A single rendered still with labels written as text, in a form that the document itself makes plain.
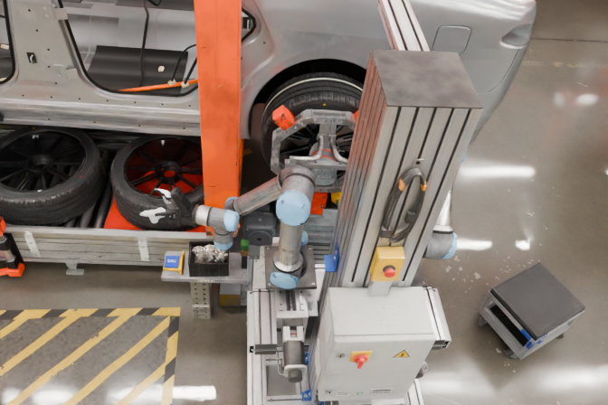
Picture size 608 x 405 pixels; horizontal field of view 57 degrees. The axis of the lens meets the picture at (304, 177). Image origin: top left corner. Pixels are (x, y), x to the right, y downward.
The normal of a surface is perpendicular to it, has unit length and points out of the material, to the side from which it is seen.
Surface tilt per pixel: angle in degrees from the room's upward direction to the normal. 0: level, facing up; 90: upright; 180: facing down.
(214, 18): 90
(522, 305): 0
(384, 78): 0
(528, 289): 0
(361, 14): 82
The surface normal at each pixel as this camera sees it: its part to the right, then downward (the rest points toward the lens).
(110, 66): 0.09, -0.70
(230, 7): 0.02, 0.72
